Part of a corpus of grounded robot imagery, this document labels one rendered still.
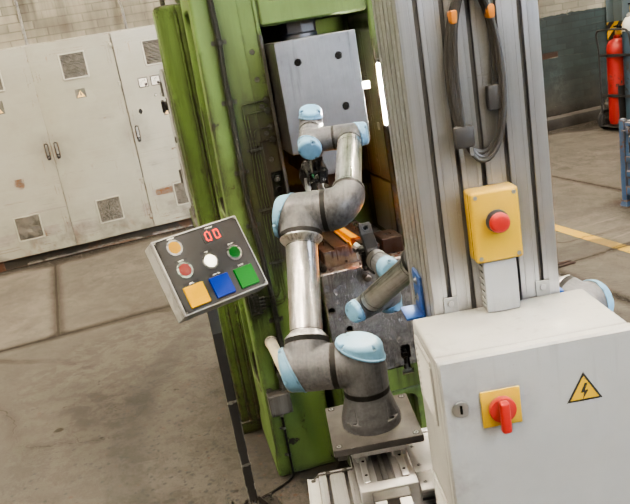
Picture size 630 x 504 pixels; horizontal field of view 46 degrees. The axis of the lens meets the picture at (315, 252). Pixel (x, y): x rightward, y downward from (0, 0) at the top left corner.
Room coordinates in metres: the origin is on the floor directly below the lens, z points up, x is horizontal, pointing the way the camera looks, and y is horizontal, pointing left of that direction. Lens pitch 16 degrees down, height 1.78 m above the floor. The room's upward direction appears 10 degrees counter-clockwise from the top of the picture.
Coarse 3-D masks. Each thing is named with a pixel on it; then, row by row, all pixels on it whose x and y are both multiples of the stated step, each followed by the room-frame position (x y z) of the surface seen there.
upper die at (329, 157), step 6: (330, 150) 2.73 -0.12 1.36; (336, 150) 2.74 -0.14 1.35; (288, 156) 3.09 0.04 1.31; (294, 156) 2.95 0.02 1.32; (300, 156) 2.83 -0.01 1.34; (324, 156) 2.73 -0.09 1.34; (330, 156) 2.73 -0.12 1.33; (288, 162) 3.11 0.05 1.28; (294, 162) 2.98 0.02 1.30; (300, 162) 2.85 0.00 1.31; (324, 162) 2.73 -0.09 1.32; (330, 162) 2.73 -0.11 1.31; (300, 168) 2.87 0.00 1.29; (330, 168) 2.73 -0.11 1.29
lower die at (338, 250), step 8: (328, 232) 2.96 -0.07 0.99; (336, 232) 2.90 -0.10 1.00; (352, 232) 2.89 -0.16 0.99; (328, 240) 2.84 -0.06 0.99; (336, 240) 2.82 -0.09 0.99; (344, 240) 2.76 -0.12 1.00; (320, 248) 2.78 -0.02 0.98; (328, 248) 2.76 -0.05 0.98; (336, 248) 2.73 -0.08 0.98; (344, 248) 2.73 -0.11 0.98; (320, 256) 2.77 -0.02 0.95; (328, 256) 2.72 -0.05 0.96; (336, 256) 2.73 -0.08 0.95; (344, 256) 2.73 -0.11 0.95; (352, 256) 2.74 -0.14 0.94; (328, 264) 2.72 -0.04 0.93; (336, 264) 2.72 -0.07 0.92; (344, 264) 2.73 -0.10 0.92
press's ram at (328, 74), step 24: (264, 48) 2.90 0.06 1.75; (288, 48) 2.72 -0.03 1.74; (312, 48) 2.73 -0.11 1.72; (336, 48) 2.75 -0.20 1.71; (288, 72) 2.71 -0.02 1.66; (312, 72) 2.73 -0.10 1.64; (336, 72) 2.75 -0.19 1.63; (360, 72) 2.76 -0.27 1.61; (288, 96) 2.71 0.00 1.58; (312, 96) 2.73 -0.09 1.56; (336, 96) 2.74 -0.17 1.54; (360, 96) 2.76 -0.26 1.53; (288, 120) 2.71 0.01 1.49; (336, 120) 2.74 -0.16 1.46; (360, 120) 2.76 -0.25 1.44; (288, 144) 2.75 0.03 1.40
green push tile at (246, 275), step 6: (234, 270) 2.49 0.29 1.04; (240, 270) 2.50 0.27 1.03; (246, 270) 2.51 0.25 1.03; (252, 270) 2.52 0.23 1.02; (240, 276) 2.49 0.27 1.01; (246, 276) 2.50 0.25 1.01; (252, 276) 2.50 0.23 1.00; (240, 282) 2.47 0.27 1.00; (246, 282) 2.48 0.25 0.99; (252, 282) 2.49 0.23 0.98; (258, 282) 2.51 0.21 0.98
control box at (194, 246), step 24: (168, 240) 2.47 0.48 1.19; (192, 240) 2.50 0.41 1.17; (216, 240) 2.54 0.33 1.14; (240, 240) 2.58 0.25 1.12; (168, 264) 2.41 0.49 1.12; (192, 264) 2.45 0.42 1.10; (216, 264) 2.48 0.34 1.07; (240, 264) 2.52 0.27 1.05; (168, 288) 2.39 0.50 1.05; (240, 288) 2.47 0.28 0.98; (192, 312) 2.34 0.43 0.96
